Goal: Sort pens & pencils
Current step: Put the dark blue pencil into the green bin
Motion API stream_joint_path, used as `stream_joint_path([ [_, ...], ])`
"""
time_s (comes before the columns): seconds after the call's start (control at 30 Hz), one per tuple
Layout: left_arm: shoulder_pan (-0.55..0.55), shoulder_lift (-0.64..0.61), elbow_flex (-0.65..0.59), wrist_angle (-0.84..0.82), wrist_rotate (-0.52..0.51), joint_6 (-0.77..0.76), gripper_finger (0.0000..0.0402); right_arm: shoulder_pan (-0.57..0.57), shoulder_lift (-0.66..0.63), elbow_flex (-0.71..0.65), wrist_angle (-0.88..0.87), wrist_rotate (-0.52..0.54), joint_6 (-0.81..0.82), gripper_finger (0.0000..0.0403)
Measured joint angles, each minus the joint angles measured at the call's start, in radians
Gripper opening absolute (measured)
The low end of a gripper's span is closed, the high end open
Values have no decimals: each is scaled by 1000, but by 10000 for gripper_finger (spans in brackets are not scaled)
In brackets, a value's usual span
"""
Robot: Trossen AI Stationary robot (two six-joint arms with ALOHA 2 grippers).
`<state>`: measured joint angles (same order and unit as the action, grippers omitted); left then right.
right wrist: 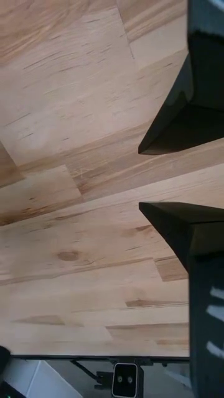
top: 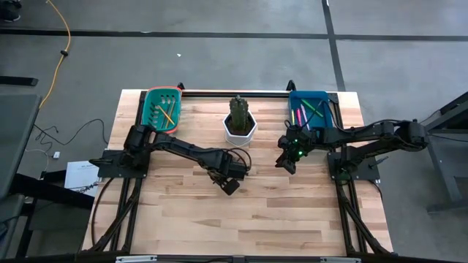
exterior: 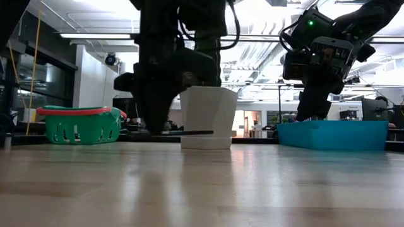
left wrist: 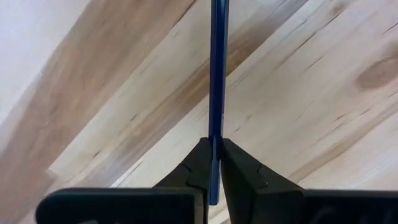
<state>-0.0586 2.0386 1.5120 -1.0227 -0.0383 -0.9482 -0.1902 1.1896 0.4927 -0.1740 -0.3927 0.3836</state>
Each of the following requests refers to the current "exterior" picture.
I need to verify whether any yellow cable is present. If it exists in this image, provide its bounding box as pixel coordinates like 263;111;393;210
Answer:
25;0;42;136

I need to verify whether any white hexagonal plant pot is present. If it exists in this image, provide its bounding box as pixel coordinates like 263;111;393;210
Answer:
179;86;239;150

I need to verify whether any green basket orange rim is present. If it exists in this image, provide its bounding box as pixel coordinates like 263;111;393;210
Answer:
37;105;128;145

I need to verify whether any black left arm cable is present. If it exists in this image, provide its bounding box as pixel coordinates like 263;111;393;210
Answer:
178;0;241;50

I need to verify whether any black aluminium table frame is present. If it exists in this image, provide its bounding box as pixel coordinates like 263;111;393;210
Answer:
0;134;404;152

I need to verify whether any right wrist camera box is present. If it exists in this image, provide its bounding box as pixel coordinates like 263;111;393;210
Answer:
311;36;354;71

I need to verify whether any person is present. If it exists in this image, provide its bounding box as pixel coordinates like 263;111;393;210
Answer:
374;96;397;129

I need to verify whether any white bin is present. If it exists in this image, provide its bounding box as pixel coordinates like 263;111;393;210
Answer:
23;108;38;123

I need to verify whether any overhead light bar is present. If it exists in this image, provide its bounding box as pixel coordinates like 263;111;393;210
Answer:
59;32;404;44

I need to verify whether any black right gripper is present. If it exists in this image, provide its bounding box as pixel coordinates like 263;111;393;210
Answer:
283;8;376;122

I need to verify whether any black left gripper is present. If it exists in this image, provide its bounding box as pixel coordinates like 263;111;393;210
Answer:
113;47;218;136

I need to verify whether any blue plastic tray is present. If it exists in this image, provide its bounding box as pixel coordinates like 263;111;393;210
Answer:
276;120;389;151

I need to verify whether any dark purple pencil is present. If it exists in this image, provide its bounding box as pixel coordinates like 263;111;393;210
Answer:
151;130;215;136

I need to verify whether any green cactus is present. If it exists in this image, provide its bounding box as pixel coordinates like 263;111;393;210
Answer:
194;30;223;88

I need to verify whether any black monitor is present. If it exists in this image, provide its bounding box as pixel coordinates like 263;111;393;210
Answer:
361;97;388;122
112;97;146;119

